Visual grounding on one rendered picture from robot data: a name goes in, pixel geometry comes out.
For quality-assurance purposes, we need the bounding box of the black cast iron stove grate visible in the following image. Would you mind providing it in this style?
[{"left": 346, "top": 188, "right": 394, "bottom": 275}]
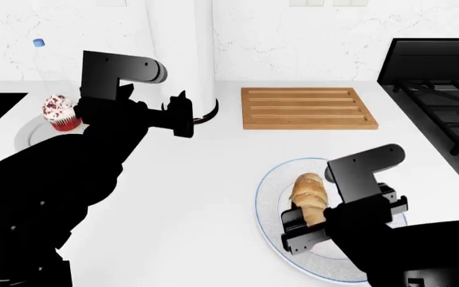
[{"left": 391, "top": 79, "right": 459, "bottom": 157}]

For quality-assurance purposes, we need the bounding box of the black l-shaped camera bracket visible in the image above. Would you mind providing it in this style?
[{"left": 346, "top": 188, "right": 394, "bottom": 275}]
[
  {"left": 324, "top": 143, "right": 407, "bottom": 206},
  {"left": 82, "top": 50, "right": 169, "bottom": 102}
]

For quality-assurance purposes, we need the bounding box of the black L-shaped right camera bracket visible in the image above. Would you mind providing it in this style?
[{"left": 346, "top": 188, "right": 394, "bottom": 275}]
[{"left": 324, "top": 143, "right": 407, "bottom": 206}]

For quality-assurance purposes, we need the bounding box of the black L-shaped left camera bracket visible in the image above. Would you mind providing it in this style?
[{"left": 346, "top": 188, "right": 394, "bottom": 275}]
[{"left": 82, "top": 50, "right": 169, "bottom": 102}]

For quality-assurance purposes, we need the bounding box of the wooden grooved cutting board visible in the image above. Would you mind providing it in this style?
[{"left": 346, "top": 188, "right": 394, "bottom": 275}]
[{"left": 240, "top": 86, "right": 379, "bottom": 131}]

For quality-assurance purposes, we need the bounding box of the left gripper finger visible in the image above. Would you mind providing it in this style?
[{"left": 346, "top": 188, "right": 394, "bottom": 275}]
[
  {"left": 161, "top": 89, "right": 195, "bottom": 139},
  {"left": 73, "top": 86, "right": 96, "bottom": 127}
]

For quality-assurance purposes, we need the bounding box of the white wall outlet plate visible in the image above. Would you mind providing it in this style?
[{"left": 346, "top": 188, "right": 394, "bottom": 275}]
[{"left": 331, "top": 0, "right": 370, "bottom": 8}]

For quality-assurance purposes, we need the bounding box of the plain white plate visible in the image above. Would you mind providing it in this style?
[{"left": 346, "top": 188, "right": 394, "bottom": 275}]
[{"left": 14, "top": 114, "right": 92, "bottom": 149}]

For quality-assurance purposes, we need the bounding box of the white plate with blue rim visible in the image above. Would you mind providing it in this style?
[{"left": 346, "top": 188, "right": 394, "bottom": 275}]
[{"left": 255, "top": 157, "right": 409, "bottom": 284}]

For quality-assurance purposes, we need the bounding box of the golden brown croissant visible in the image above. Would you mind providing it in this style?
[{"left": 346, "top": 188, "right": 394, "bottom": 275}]
[{"left": 288, "top": 172, "right": 329, "bottom": 226}]

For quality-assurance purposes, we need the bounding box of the red cupcake with white frosting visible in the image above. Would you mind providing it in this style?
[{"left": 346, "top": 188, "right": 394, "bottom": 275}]
[{"left": 41, "top": 93, "right": 84, "bottom": 132}]

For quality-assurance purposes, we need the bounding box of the clear bottle with blue cap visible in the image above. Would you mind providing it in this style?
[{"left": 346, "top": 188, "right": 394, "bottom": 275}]
[{"left": 30, "top": 37, "right": 77, "bottom": 100}]

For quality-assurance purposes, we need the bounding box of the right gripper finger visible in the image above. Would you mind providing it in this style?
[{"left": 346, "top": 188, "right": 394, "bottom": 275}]
[
  {"left": 280, "top": 206, "right": 331, "bottom": 256},
  {"left": 377, "top": 182, "right": 409, "bottom": 218}
]

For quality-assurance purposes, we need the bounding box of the black gas stove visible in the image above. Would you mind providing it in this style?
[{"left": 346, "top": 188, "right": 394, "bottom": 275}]
[{"left": 376, "top": 37, "right": 459, "bottom": 197}]

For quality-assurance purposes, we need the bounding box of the tall white cylindrical canister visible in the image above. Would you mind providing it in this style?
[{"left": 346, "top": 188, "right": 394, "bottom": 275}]
[{"left": 144, "top": 0, "right": 218, "bottom": 120}]

